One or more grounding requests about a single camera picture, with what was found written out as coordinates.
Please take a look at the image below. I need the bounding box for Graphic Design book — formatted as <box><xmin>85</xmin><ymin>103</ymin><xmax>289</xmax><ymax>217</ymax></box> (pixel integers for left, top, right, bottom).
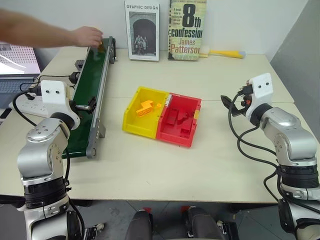
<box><xmin>123</xmin><ymin>0</ymin><xmax>160</xmax><ymax>62</ymax></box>

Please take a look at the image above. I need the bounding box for green conveyor belt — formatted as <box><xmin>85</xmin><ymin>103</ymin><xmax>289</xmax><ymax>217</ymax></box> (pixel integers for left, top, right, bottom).
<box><xmin>61</xmin><ymin>36</ymin><xmax>118</xmax><ymax>160</ymax></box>

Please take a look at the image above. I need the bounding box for grey laptop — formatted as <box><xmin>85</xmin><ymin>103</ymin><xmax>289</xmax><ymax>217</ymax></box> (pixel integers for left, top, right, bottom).
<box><xmin>0</xmin><ymin>41</ymin><xmax>42</xmax><ymax>110</ymax></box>

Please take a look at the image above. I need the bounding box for red plastic bin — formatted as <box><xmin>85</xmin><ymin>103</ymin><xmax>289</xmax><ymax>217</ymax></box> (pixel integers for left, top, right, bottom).
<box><xmin>155</xmin><ymin>92</ymin><xmax>203</xmax><ymax>149</ymax></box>

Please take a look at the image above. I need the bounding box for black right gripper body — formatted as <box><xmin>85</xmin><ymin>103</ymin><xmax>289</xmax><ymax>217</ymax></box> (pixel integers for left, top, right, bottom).
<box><xmin>233</xmin><ymin>83</ymin><xmax>252</xmax><ymax>118</ymax></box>

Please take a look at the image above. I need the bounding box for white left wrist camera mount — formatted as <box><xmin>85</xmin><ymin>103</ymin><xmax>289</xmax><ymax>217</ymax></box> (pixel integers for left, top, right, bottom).
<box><xmin>39</xmin><ymin>79</ymin><xmax>81</xmax><ymax>126</ymax></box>

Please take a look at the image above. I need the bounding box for red irregular block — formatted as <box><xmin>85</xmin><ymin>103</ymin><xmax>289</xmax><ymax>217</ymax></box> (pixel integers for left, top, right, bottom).
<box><xmin>175</xmin><ymin>110</ymin><xmax>196</xmax><ymax>126</ymax></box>

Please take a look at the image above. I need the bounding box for thin black motor cable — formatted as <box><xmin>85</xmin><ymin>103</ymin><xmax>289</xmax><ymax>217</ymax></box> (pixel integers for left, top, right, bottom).
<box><xmin>19</xmin><ymin>74</ymin><xmax>76</xmax><ymax>93</ymax></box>

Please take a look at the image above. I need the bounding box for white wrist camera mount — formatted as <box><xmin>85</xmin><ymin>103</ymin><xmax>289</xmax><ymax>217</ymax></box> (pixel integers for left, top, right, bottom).
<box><xmin>39</xmin><ymin>79</ymin><xmax>81</xmax><ymax>126</ymax></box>
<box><xmin>245</xmin><ymin>72</ymin><xmax>273</xmax><ymax>119</ymax></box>

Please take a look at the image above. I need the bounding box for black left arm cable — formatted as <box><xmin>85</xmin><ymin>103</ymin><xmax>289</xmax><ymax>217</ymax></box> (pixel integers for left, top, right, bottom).
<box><xmin>12</xmin><ymin>90</ymin><xmax>87</xmax><ymax>240</ymax></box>

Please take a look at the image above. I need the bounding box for silver metal rod with bracket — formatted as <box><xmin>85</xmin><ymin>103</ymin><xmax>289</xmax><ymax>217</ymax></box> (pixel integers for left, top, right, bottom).
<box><xmin>75</xmin><ymin>96</ymin><xmax>98</xmax><ymax>115</ymax></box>

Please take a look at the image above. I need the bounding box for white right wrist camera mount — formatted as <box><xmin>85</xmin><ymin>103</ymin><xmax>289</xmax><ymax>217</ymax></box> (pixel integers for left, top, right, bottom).
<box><xmin>245</xmin><ymin>72</ymin><xmax>273</xmax><ymax>119</ymax></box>

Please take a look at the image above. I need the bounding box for person's bare hand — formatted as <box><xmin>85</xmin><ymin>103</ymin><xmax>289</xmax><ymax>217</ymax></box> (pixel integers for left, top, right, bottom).
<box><xmin>71</xmin><ymin>25</ymin><xmax>104</xmax><ymax>48</ymax></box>

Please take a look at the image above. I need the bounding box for yellow handled sponge brush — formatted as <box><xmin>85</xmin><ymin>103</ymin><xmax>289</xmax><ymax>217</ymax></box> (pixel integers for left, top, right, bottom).
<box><xmin>198</xmin><ymin>44</ymin><xmax>247</xmax><ymax>60</ymax></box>

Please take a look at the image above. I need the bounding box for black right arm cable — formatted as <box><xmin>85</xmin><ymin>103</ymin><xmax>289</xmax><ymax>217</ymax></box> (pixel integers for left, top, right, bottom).
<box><xmin>228</xmin><ymin>87</ymin><xmax>285</xmax><ymax>201</ymax></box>

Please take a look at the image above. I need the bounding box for white power strip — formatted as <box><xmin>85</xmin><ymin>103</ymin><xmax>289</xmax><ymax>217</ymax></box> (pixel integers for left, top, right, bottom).
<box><xmin>8</xmin><ymin>93</ymin><xmax>52</xmax><ymax>116</ymax></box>

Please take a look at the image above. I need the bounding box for large orange stepped block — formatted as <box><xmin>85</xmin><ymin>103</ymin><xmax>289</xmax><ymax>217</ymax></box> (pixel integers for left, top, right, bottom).
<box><xmin>135</xmin><ymin>100</ymin><xmax>155</xmax><ymax>118</ymax></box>

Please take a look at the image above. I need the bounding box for black power plug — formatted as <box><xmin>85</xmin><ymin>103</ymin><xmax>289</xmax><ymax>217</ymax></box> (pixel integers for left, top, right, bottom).
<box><xmin>25</xmin><ymin>84</ymin><xmax>43</xmax><ymax>101</ymax></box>

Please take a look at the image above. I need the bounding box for red rectangular block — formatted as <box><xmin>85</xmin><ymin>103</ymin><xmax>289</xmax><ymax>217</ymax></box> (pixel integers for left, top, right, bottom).
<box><xmin>165</xmin><ymin>108</ymin><xmax>179</xmax><ymax>126</ymax></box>

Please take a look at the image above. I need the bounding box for yellow plastic bin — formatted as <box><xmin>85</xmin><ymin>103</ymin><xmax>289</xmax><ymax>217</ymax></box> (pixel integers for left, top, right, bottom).
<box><xmin>121</xmin><ymin>86</ymin><xmax>169</xmax><ymax>140</ymax></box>

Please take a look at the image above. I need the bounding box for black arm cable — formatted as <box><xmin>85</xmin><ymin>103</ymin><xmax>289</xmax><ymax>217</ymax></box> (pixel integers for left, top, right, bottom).
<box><xmin>228</xmin><ymin>87</ymin><xmax>285</xmax><ymax>201</ymax></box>
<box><xmin>12</xmin><ymin>90</ymin><xmax>87</xmax><ymax>240</ymax></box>

